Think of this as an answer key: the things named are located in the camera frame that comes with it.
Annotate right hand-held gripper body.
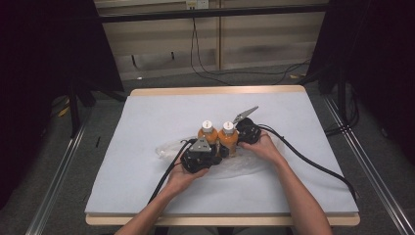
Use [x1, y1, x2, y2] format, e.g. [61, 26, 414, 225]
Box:
[233, 106, 262, 145]

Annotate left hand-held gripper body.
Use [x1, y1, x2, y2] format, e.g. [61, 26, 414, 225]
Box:
[180, 137, 216, 174]

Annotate orange juice bottle white cap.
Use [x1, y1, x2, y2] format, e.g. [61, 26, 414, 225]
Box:
[197, 119, 219, 147]
[217, 120, 240, 159]

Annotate clear plastic bag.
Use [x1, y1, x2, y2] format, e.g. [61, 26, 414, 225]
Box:
[156, 136, 286, 180]

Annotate person's right hand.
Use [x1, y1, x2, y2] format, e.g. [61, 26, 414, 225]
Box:
[239, 130, 286, 165]

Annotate person's left hand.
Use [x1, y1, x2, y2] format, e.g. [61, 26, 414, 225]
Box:
[165, 161, 210, 198]

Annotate wooden table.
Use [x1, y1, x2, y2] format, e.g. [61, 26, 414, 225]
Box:
[85, 85, 361, 227]

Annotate white table mat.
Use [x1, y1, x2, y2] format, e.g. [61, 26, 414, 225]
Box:
[85, 91, 360, 215]

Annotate black stand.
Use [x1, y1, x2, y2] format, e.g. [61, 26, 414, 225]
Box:
[298, 62, 350, 125]
[67, 77, 126, 139]

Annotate black horizontal bar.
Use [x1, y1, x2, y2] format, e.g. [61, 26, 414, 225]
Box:
[98, 3, 330, 24]

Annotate dark curtain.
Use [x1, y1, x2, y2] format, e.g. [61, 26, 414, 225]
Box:
[306, 0, 415, 165]
[0, 0, 125, 210]

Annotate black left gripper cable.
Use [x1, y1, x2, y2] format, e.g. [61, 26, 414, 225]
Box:
[147, 138, 199, 205]

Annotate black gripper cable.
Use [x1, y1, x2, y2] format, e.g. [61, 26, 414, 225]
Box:
[257, 122, 357, 202]
[147, 138, 199, 205]

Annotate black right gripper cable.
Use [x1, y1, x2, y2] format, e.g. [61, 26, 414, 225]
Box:
[257, 122, 357, 202]

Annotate black floor cables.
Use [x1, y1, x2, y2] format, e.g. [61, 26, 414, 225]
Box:
[324, 84, 360, 137]

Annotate black hanging cables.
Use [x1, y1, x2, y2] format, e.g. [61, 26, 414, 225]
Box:
[189, 18, 312, 86]

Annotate metal floor rail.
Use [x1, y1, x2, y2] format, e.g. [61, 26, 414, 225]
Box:
[24, 121, 89, 235]
[322, 94, 415, 235]

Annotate white wall socket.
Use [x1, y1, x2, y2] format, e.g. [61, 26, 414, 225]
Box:
[185, 0, 209, 10]

